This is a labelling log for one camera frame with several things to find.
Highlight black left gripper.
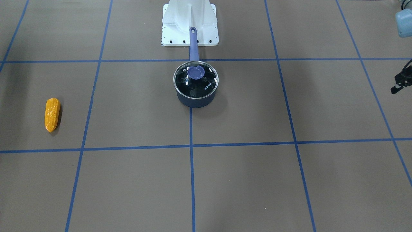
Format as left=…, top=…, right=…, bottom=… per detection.
left=390, top=60, right=412, bottom=94

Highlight glass pot lid blue knob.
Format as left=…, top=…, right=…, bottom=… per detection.
left=173, top=61, right=219, bottom=100

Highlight yellow corn cob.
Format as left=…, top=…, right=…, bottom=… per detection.
left=44, top=98, right=61, bottom=133

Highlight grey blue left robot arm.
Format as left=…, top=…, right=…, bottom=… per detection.
left=390, top=0, right=412, bottom=94

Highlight dark blue saucepan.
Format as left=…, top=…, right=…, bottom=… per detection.
left=173, top=27, right=219, bottom=108

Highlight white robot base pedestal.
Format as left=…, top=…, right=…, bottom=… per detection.
left=161, top=0, right=219, bottom=47

